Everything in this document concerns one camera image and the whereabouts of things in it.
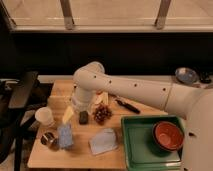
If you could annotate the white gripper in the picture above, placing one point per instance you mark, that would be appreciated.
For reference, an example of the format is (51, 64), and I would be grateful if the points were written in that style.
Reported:
(81, 100)

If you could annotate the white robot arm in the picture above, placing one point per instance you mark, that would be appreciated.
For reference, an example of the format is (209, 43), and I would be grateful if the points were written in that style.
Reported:
(192, 103)

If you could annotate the green plastic tray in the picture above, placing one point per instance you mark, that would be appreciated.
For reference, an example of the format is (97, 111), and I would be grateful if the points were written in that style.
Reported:
(142, 153)

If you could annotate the black remote control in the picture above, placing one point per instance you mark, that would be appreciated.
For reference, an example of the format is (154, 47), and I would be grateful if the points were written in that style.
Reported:
(83, 117)

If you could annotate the white paper cup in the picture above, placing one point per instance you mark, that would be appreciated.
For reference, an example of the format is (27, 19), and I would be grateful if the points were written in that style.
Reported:
(44, 116)

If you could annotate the bunch of dark grapes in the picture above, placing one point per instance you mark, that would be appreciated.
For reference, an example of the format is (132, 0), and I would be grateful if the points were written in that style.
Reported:
(102, 113)

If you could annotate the brass metal can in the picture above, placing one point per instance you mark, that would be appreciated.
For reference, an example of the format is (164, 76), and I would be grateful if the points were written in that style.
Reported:
(50, 141)

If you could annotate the yellow banana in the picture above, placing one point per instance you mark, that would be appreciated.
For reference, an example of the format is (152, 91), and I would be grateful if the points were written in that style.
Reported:
(102, 98)

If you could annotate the grey folded cloth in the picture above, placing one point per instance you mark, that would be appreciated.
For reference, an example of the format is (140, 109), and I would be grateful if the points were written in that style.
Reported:
(103, 141)

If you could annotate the black office chair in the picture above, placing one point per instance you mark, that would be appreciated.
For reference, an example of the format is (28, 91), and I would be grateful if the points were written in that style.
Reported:
(25, 95)

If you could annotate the orange bowl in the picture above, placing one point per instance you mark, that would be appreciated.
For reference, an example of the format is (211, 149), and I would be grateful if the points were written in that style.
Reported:
(168, 136)

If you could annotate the grey plate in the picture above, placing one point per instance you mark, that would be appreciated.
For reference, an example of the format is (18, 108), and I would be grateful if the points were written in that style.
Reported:
(186, 75)

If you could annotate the small black object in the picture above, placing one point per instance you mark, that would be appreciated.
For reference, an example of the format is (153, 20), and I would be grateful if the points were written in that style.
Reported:
(205, 78)

